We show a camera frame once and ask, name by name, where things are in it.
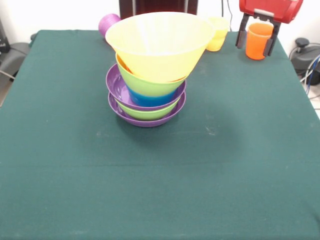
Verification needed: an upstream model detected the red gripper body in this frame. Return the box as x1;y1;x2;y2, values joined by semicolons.
238;0;304;25

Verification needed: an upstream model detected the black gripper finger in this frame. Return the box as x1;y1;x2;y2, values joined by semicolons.
263;21;282;57
235;12;250;50

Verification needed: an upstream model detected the large orange bowl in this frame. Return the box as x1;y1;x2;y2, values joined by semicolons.
104;11;216;84

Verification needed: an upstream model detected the green bowl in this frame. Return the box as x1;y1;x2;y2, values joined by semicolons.
115;52;187;97
116;96;183;121

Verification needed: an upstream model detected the small blue bowl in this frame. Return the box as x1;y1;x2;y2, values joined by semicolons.
127;84;177;108

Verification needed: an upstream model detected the small red bowl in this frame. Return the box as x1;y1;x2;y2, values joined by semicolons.
116;56;186;84

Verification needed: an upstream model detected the purple cup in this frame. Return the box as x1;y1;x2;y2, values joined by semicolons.
98;13;122;42

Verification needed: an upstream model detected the purple bowl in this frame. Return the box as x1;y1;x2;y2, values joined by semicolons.
105;62;187;112
107;90;187;128

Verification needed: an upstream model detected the red orange cup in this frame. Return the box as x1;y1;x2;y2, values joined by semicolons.
245;22;275;61

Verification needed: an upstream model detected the yellow cup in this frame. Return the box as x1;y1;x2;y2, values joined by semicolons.
205;36;226;53
207;16;230;41

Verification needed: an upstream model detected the dark green tablecloth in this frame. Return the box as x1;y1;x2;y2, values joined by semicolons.
0;29;320;240

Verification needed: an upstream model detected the black device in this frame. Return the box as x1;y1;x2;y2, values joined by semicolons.
0;18;11;54

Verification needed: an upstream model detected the blue cable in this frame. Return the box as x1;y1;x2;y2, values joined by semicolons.
305;56;320;95

